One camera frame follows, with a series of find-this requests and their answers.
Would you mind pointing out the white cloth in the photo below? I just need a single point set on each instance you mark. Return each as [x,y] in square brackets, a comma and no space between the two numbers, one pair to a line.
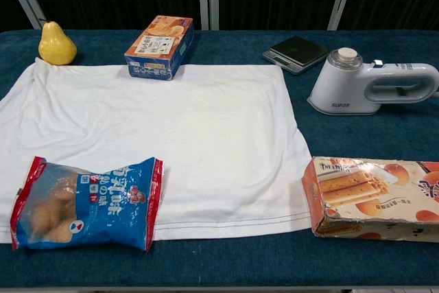
[188,118]

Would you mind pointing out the blue orange cookie box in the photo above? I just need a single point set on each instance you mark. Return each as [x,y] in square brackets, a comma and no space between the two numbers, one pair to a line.
[161,46]

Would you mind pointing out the silver digital kitchen scale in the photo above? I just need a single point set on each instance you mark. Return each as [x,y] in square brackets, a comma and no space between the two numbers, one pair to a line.
[296,53]

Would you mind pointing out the blue table cloth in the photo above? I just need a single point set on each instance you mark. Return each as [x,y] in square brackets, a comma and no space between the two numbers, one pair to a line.
[219,265]

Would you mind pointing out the blue red snack bag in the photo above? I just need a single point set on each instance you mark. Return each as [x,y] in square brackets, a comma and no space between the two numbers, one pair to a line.
[85,204]

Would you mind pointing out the orange egg roll box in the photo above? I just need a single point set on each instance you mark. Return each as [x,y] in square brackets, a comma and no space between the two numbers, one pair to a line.
[370,197]

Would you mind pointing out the yellow pear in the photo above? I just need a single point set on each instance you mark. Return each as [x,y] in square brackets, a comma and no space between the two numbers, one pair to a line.
[57,46]

